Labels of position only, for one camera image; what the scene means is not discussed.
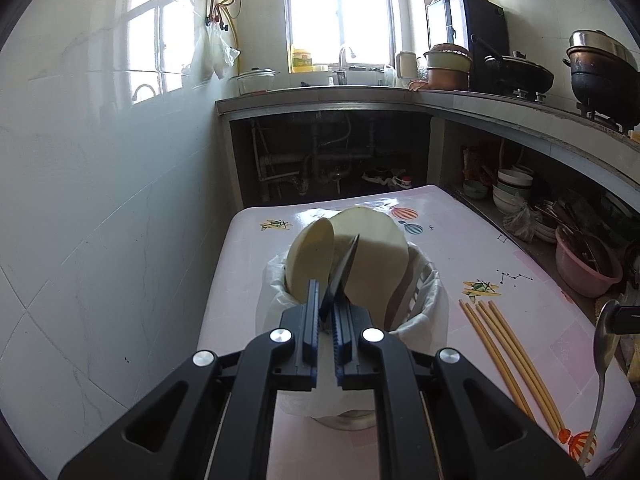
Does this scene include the steel sink faucet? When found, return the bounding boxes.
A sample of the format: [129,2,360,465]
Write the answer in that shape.
[332,45,357,86]

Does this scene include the copper pot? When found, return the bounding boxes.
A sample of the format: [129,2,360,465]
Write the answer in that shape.
[426,67,471,92]

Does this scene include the yellow detergent bottle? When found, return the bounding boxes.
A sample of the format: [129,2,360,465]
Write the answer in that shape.
[291,45,315,73]

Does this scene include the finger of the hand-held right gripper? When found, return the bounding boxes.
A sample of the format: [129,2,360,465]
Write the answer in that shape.
[618,305,640,336]

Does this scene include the gas stove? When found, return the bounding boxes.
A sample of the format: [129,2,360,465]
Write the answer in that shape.
[512,87,640,136]

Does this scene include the black cabinet appliance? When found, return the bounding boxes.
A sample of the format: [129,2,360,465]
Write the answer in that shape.
[426,0,510,93]

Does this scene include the hanging white plastic bag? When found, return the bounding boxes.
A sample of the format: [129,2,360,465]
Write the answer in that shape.
[192,22,241,81]

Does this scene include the pink balloon-print tablecloth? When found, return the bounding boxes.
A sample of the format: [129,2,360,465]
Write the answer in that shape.
[197,185,616,480]

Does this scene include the grey drain pipes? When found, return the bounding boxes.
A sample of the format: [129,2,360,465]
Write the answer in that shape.
[252,115,383,201]

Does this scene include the white kettle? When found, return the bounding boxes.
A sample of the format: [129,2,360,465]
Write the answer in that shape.
[395,51,418,88]

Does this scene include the crumpled clear plastic bag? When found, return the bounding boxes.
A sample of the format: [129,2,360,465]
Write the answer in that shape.
[502,200,538,241]

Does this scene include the black cooking pot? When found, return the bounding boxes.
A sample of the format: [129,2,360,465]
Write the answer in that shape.
[562,47,640,116]

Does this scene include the stack of white bowls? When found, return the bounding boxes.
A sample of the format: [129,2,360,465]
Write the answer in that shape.
[492,167,535,216]

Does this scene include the pink plastic basin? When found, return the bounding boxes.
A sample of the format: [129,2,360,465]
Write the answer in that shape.
[555,227,623,298]

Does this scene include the black wok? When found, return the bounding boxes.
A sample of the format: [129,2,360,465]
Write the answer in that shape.
[470,35,556,96]

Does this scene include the concrete kitchen counter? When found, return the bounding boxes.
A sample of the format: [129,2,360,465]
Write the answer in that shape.
[215,85,640,211]

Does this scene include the pile of dark kitchen utensils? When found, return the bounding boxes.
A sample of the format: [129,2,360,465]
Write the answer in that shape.
[535,200,621,281]

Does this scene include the yellow gas hose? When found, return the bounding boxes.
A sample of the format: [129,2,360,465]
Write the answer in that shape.
[212,0,242,77]

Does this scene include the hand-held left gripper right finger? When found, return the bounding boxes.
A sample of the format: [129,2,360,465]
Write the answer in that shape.
[332,301,586,480]

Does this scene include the window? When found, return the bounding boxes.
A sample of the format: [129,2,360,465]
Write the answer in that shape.
[285,0,396,68]

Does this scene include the white lidded pot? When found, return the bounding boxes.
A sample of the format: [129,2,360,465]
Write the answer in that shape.
[230,66,281,96]

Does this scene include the red packaging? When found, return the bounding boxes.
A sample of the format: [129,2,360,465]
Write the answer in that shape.
[462,146,501,186]

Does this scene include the steel pot lid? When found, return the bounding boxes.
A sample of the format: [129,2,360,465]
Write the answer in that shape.
[567,30,638,68]

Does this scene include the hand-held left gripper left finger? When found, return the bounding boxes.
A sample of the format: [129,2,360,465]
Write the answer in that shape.
[57,280,321,480]

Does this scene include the large white rice paddle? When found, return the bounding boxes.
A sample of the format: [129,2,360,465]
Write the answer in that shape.
[330,205,411,331]

